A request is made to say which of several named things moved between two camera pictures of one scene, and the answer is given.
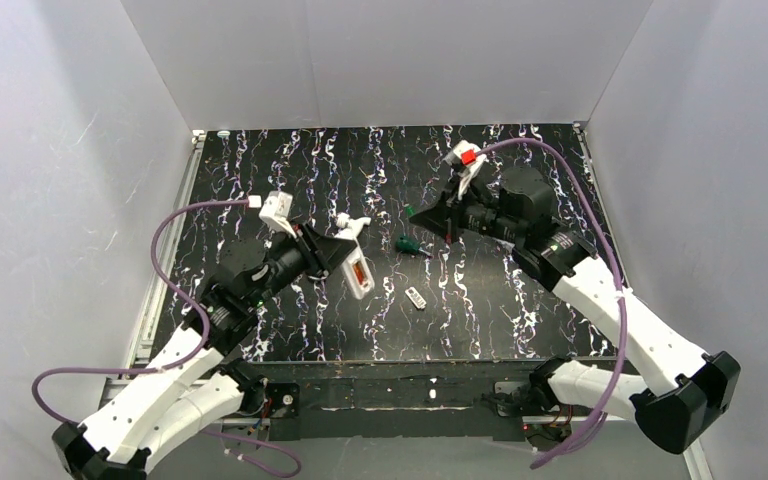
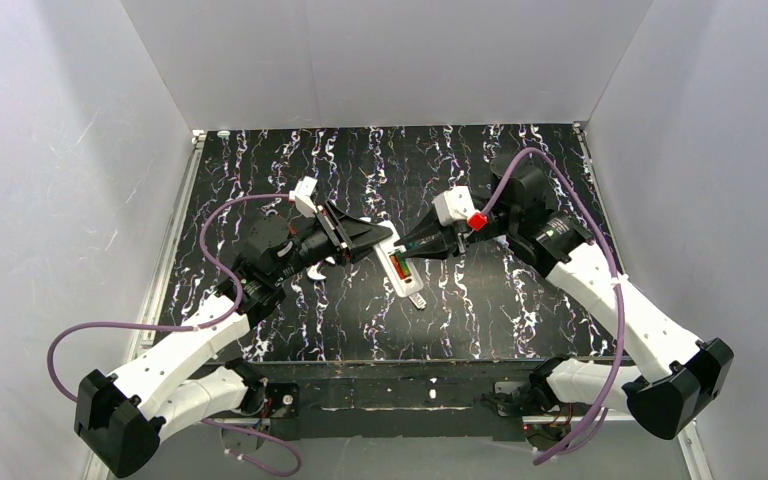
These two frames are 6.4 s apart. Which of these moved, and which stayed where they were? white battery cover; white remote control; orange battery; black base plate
Moved: orange battery; white remote control
Stayed: black base plate; white battery cover
